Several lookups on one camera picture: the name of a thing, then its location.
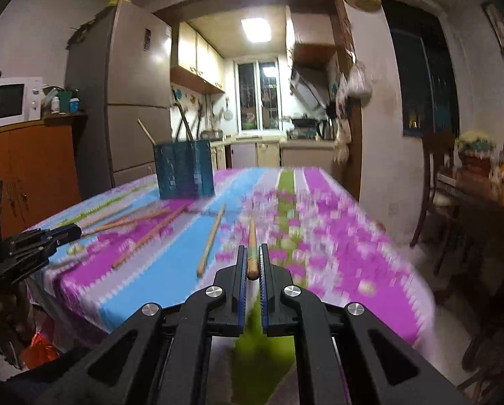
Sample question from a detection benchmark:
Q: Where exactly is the wooden chopstick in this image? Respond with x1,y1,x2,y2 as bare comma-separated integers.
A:
196,204,226,277
81,208,170,238
112,205,188,270
247,218,259,281
136,119,157,146

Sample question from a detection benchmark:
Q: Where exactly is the kitchen window with bars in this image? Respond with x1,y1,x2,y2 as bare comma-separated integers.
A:
234,59,282,133

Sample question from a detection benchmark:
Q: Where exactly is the orange wooden cabinet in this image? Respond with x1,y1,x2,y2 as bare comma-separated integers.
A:
0,113,87,238

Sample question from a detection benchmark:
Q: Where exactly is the floral striped tablecloth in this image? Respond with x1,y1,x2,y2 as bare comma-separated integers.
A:
28,167,434,404

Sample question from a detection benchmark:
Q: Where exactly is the perforated metal utensil holder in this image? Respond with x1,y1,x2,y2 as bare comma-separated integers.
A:
153,140,216,199

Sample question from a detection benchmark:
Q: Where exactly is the white microwave oven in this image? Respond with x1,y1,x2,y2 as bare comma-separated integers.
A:
0,77,44,127

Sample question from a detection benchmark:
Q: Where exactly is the stainless electric kettle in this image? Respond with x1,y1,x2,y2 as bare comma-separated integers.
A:
316,118,335,141

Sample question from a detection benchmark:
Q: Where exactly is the black wok on stove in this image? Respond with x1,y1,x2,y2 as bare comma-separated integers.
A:
292,116,318,129

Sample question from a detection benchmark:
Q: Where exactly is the steel range hood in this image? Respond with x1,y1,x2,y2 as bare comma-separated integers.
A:
289,65,330,110

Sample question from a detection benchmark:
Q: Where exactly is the dark wooden side table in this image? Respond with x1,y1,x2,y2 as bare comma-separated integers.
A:
435,168,504,347

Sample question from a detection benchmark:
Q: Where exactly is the dark wooden chair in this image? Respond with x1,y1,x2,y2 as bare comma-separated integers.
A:
409,130,459,276

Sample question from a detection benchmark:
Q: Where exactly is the beige refrigerator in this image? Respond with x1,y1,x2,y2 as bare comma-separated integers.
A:
65,1,172,198

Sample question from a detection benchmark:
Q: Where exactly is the white hanging plastic bag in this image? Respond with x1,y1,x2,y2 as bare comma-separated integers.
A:
346,60,373,99

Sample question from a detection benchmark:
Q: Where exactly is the flower pot with yellow flowers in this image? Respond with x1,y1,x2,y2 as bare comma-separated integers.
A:
455,131,497,178

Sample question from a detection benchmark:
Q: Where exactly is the dark window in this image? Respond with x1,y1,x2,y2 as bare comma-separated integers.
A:
382,0,460,137

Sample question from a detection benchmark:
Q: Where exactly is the framed elephant picture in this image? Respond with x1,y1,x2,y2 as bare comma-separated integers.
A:
481,1,504,58

